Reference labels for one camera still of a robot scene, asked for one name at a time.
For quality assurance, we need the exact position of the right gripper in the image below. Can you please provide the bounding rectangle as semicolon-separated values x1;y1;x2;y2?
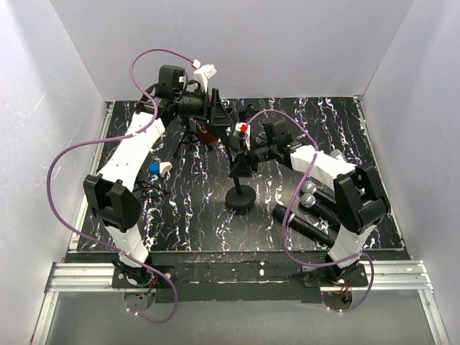
229;137;277;178

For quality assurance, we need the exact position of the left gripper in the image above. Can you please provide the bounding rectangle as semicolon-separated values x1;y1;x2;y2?
175;87;234;127

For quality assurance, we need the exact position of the tall black tripod stand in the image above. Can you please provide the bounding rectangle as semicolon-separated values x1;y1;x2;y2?
172;120;198;158

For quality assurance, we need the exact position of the black glitter microphone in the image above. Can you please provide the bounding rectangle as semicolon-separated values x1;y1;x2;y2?
300;193;341;231

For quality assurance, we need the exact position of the matte black microphone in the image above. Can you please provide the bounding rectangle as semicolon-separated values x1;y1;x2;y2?
272;204;335;248

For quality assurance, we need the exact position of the silver glitter microphone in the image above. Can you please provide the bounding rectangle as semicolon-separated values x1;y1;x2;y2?
330;149;345;161

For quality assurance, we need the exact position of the small black tripod stand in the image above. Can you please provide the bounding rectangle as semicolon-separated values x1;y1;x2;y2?
132;180;170;196

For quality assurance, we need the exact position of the round base microphone stand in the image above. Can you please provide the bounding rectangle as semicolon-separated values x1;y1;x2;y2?
238;103;260;124

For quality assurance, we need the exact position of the black microphone iridescent head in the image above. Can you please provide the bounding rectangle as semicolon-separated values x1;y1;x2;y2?
300;180;336;210

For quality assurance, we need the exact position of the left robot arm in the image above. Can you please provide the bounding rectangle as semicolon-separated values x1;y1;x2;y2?
83;64;237;288

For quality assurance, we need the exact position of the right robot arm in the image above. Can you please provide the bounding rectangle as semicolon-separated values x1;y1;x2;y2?
230;120;390;286

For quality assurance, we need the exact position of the brown wooden metronome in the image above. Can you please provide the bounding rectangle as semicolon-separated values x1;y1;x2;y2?
195;122;219;144

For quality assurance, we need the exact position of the white and blue block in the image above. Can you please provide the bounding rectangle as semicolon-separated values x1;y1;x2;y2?
149;162;173;178

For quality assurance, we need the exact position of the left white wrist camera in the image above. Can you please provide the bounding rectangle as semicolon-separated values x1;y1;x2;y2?
191;59;217;93

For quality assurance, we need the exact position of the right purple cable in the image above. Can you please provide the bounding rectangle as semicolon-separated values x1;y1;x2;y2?
242;109;375;312

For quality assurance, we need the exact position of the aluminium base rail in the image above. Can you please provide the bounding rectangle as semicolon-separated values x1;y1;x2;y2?
30;95;450;345

